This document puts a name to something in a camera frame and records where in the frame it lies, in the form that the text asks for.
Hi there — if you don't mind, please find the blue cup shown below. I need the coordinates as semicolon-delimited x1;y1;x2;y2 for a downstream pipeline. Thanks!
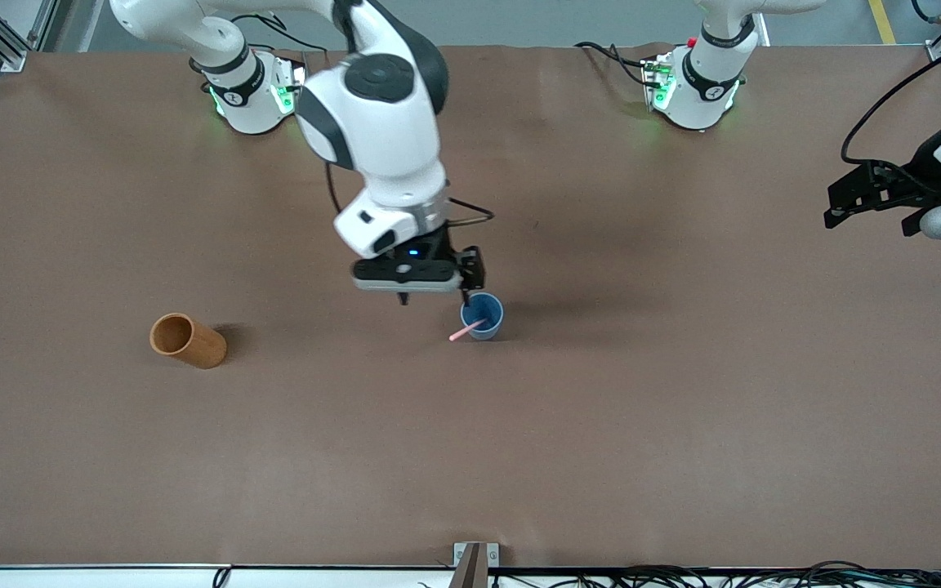
460;292;506;342

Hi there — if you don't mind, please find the orange cylindrical cup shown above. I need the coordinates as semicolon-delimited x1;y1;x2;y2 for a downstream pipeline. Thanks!
149;313;228;370

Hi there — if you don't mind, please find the brown table cover mat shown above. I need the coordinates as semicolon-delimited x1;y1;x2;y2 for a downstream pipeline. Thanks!
0;43;941;571

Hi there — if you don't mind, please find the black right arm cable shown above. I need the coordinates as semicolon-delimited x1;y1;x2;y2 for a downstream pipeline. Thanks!
230;12;495;228

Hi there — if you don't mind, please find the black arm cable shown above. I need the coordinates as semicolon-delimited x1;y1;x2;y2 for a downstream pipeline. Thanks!
230;12;495;228
840;0;941;176

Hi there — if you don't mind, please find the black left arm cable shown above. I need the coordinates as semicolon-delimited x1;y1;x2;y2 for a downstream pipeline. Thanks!
840;0;941;176

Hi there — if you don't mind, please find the black base power cable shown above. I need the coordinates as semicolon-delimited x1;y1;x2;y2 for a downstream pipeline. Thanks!
574;40;654;87

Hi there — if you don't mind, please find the grey metal bracket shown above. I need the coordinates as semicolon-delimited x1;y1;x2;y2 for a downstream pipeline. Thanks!
453;541;501;588

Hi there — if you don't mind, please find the black cable bundle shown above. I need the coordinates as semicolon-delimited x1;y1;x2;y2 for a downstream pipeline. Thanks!
490;560;941;588

